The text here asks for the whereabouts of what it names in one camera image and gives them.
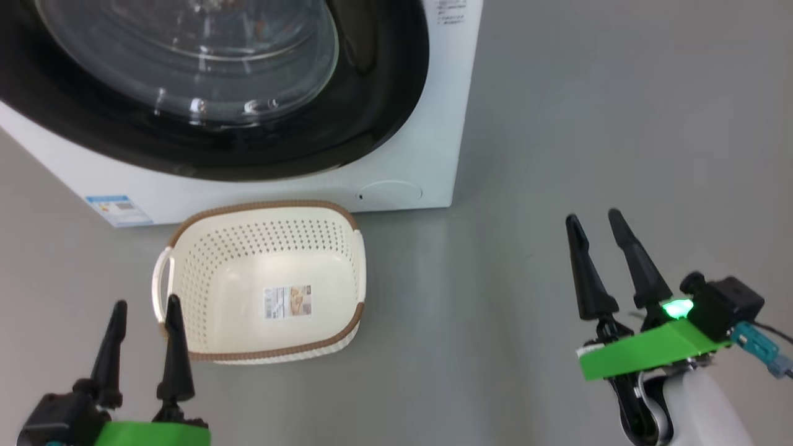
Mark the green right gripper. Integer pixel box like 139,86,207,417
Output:
565,209,732,446

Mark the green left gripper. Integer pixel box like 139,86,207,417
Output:
90,294,211,446

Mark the black round glass door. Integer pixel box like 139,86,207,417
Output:
0,0,430,182

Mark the cream perforated laundry basket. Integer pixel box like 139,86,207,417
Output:
152,200,367,365

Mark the paper basket label sticker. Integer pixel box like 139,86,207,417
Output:
263,285,312,320

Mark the white front-load washing machine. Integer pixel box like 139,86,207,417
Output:
0,0,484,229

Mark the blue energy label sticker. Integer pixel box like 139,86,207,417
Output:
85,195,154,227

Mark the round white filter cover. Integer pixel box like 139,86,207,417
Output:
356,180,423,204

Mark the teal right camera connector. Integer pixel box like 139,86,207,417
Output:
730,322,793,380

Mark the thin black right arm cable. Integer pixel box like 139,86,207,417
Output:
753,321,793,344

